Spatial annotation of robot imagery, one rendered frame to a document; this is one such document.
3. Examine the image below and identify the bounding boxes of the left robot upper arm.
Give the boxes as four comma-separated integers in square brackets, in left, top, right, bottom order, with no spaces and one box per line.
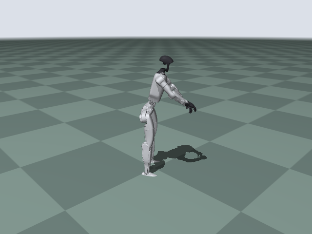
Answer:
[167,77,175,91]

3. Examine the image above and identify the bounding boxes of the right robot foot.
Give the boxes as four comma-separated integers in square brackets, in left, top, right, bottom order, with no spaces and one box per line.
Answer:
[142,172,157,176]

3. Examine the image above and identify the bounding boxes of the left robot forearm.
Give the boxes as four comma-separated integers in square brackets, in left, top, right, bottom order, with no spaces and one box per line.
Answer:
[173,84,183,98]

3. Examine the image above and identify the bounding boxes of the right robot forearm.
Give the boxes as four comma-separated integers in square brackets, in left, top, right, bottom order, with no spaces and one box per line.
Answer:
[173,91,188,106]

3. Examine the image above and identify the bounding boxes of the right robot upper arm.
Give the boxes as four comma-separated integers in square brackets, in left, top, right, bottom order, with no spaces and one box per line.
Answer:
[155,76,176,99]

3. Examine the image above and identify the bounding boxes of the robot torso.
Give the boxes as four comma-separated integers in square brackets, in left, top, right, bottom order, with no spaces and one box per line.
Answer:
[141,72,167,114]

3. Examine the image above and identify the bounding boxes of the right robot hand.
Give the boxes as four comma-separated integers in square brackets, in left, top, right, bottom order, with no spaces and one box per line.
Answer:
[185,101,196,112]

